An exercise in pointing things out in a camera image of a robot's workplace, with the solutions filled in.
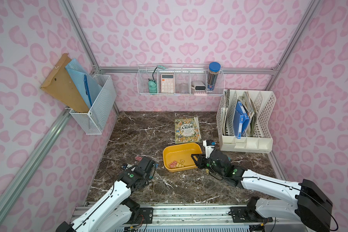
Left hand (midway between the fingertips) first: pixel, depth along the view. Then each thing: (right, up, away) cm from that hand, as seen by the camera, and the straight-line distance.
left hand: (148, 168), depth 82 cm
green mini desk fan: (0, +50, +9) cm, 51 cm away
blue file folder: (+54, +27, +4) cm, 60 cm away
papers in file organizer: (+60, +40, +10) cm, 73 cm away
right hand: (+24, +8, -4) cm, 26 cm away
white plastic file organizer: (+71, +14, +11) cm, 73 cm away
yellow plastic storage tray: (+16, +3, +13) cm, 21 cm away
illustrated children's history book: (+23, +20, +26) cm, 40 cm away
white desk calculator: (+10, +52, +13) cm, 54 cm away
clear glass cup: (+20, +49, +15) cm, 55 cm away
